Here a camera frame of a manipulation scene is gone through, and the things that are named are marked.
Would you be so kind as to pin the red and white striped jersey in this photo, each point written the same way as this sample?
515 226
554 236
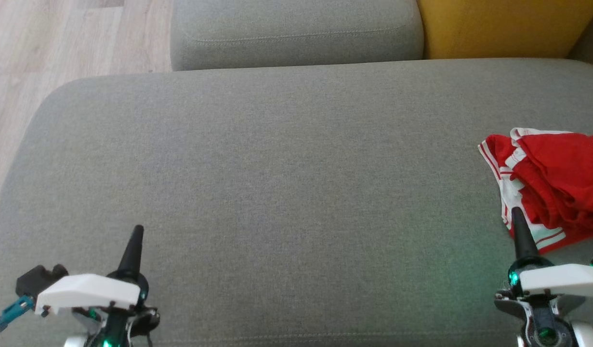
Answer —
498 149

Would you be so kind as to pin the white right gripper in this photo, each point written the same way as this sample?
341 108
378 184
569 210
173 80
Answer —
566 279

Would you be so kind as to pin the yellow sofa back cushion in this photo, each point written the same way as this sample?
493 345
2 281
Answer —
498 29

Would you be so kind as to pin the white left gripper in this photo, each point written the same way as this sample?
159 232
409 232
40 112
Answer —
84 291

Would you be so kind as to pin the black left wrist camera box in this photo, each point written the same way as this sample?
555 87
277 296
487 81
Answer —
36 279

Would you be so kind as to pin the grey sofa seat cushion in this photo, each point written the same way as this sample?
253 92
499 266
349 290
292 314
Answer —
296 43

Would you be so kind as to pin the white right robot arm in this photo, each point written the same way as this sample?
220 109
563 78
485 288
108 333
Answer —
587 337

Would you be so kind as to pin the large grey sofa chaise cushion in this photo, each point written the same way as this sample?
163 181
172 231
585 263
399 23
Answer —
277 168

